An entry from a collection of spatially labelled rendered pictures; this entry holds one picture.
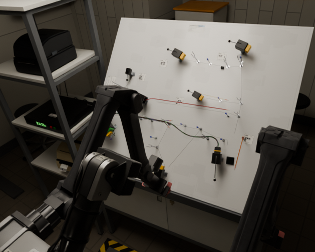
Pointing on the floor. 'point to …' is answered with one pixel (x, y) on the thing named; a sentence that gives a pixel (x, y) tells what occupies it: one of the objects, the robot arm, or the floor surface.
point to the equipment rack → (2, 73)
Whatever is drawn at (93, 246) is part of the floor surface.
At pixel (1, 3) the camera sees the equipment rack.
